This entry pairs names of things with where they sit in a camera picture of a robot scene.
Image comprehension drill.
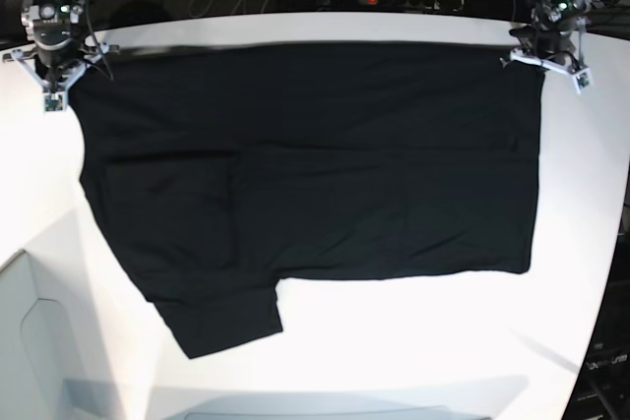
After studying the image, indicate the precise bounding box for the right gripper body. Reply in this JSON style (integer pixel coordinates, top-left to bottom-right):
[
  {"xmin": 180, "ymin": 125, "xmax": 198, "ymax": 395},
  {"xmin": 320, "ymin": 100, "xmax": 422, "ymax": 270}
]
[{"xmin": 2, "ymin": 27, "xmax": 119, "ymax": 95}]

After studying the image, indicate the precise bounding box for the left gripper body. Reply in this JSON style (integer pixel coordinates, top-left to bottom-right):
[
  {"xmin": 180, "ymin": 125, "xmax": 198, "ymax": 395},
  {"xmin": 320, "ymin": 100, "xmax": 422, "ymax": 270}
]
[{"xmin": 504, "ymin": 17, "xmax": 590, "ymax": 79}]

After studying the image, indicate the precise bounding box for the black T-shirt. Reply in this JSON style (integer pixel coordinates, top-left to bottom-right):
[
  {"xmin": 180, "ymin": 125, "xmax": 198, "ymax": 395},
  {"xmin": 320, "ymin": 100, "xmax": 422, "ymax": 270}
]
[{"xmin": 70, "ymin": 43, "xmax": 544, "ymax": 359}]

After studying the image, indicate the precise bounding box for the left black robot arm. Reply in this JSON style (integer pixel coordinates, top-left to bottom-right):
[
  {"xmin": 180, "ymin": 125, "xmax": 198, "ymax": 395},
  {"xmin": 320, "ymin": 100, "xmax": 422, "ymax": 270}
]
[{"xmin": 501, "ymin": 0, "xmax": 594, "ymax": 91}]

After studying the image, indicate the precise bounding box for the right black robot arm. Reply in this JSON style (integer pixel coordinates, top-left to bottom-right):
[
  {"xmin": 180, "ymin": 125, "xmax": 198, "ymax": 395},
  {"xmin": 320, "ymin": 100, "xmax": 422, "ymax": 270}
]
[{"xmin": 2, "ymin": 0, "xmax": 120, "ymax": 111}]

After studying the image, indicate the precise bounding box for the grey robot base cover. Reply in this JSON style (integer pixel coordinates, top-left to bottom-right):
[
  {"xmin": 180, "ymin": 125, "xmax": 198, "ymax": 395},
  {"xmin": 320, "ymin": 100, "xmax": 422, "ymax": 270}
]
[{"xmin": 1, "ymin": 251, "xmax": 102, "ymax": 419}]

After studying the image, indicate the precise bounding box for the black power strip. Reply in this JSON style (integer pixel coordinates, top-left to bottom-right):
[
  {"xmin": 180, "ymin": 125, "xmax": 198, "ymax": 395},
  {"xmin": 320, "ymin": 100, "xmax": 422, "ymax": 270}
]
[{"xmin": 323, "ymin": 0, "xmax": 465, "ymax": 15}]

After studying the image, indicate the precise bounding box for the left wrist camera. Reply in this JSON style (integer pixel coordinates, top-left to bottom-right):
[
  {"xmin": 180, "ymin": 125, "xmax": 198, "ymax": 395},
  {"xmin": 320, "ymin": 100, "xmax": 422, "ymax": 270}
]
[{"xmin": 572, "ymin": 68, "xmax": 593, "ymax": 94}]

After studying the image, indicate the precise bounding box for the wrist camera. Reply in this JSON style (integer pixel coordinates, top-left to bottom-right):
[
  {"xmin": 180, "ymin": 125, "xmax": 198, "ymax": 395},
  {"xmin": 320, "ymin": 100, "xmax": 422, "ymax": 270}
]
[
  {"xmin": 43, "ymin": 92, "xmax": 67, "ymax": 113},
  {"xmin": 572, "ymin": 68, "xmax": 593, "ymax": 94}
]

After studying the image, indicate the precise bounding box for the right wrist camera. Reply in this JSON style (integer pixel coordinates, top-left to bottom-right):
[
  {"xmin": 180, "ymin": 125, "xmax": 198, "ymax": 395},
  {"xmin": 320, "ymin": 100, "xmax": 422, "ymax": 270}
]
[{"xmin": 43, "ymin": 92, "xmax": 67, "ymax": 113}]

